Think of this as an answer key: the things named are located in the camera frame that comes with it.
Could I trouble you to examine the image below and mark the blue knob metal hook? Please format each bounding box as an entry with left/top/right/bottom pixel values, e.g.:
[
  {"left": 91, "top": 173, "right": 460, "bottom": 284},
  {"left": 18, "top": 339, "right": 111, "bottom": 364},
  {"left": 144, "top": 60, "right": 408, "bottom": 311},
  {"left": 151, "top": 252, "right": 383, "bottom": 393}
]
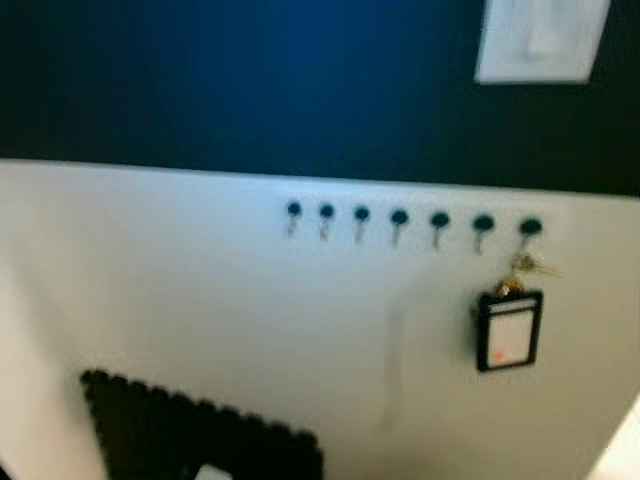
[
  {"left": 285, "top": 201, "right": 304, "bottom": 239},
  {"left": 517, "top": 216, "right": 545, "bottom": 257},
  {"left": 388, "top": 207, "right": 411, "bottom": 248},
  {"left": 470, "top": 213, "right": 497, "bottom": 255},
  {"left": 428, "top": 210, "right": 452, "bottom": 251},
  {"left": 352, "top": 205, "right": 372, "bottom": 244},
  {"left": 317, "top": 203, "right": 337, "bottom": 242}
]

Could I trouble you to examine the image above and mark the brass metal key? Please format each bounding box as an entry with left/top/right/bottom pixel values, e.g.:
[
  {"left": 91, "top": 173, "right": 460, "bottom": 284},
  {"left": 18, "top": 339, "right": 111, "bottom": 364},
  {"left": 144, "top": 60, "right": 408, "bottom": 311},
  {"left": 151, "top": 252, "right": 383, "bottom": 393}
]
[{"left": 510, "top": 251, "right": 562, "bottom": 282}]

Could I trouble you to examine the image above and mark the black card badge holder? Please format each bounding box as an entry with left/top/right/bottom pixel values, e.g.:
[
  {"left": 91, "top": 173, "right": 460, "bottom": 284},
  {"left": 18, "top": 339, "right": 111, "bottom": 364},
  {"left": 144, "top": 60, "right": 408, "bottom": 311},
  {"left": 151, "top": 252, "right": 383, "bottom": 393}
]
[{"left": 473, "top": 274, "right": 545, "bottom": 374}]

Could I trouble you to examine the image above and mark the black foam mat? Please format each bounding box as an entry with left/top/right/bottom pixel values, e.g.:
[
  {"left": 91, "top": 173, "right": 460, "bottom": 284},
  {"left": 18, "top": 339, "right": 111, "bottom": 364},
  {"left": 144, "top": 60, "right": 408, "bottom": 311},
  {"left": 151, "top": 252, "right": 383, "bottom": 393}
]
[{"left": 79, "top": 368, "right": 326, "bottom": 480}]

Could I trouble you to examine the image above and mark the white light switch plate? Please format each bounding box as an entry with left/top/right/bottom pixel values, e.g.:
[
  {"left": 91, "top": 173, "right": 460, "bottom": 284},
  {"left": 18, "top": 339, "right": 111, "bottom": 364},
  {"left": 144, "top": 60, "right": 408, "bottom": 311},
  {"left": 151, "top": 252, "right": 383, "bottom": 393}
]
[{"left": 474, "top": 0, "right": 612, "bottom": 86}]

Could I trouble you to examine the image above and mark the white key hook rail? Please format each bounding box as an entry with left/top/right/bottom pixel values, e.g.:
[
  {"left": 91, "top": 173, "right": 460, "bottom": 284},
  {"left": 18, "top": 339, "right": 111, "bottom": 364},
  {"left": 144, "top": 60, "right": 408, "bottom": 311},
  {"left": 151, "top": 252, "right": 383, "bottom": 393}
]
[{"left": 276, "top": 194, "right": 573, "bottom": 253}]

